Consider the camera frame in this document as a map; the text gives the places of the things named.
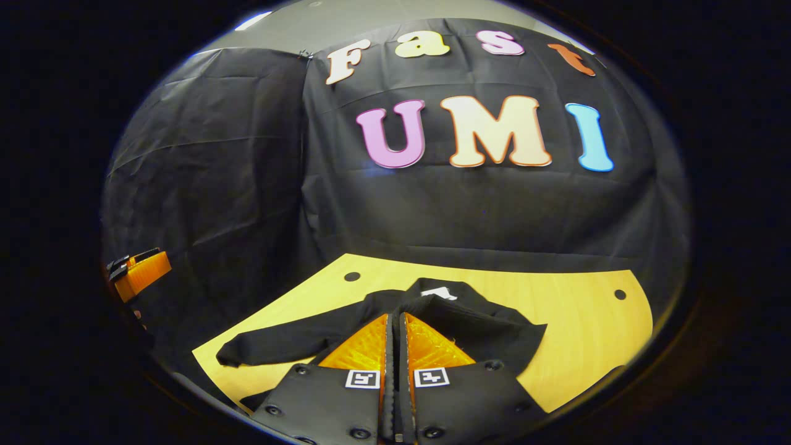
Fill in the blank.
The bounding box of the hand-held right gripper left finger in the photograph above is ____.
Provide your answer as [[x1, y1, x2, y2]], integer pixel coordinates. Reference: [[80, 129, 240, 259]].
[[250, 312, 396, 444]]

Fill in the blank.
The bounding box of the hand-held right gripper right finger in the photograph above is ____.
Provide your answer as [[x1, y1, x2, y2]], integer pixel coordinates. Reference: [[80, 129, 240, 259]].
[[395, 312, 548, 444]]

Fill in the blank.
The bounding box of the black long-sleeved garment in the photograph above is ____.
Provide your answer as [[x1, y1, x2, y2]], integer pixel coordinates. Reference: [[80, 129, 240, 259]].
[[216, 278, 548, 415]]

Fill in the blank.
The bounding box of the black backdrop cloth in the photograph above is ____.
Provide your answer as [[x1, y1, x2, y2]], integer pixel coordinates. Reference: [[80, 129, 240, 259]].
[[102, 19, 693, 396]]

